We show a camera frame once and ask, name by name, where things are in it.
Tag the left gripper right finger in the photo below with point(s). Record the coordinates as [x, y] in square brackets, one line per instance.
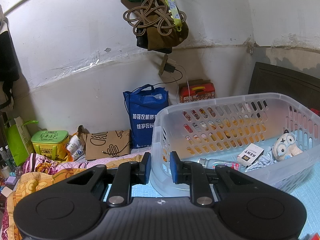
[192, 174]

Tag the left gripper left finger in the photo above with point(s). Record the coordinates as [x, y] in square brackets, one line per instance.
[128, 174]

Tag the clear plastic bottle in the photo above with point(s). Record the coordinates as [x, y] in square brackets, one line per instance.
[213, 163]

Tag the white Kent cigarette pack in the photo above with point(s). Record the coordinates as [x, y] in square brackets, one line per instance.
[250, 155]

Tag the blue white cloth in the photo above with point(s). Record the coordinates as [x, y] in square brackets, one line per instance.
[264, 160]

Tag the translucent plastic basket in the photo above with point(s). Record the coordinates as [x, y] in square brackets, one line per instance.
[222, 128]

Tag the white plush toy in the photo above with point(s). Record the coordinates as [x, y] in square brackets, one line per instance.
[285, 147]

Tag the brown paper bag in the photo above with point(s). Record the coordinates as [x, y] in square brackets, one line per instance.
[105, 144]

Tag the white tubes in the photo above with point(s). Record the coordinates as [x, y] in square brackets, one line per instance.
[74, 148]

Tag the blue non-woven bag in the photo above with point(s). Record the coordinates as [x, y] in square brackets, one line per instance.
[142, 105]

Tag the green lidded yellow box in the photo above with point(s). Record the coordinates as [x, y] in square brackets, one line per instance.
[51, 144]

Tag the red gift box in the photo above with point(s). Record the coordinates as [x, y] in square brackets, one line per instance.
[196, 90]

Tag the orange floral blanket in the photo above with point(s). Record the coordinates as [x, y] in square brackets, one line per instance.
[39, 172]

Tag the green paper bag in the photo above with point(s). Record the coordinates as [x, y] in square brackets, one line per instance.
[19, 140]

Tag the blue foam mat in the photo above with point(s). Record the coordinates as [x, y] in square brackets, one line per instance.
[307, 191]

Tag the brown hanging bag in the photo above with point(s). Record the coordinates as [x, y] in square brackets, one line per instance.
[152, 40]

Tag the dark wooden headboard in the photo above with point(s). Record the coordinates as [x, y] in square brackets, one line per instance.
[267, 78]

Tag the hanging dark clothes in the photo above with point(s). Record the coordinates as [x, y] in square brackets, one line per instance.
[9, 68]

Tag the black charger with cable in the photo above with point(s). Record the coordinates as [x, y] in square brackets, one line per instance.
[171, 69]

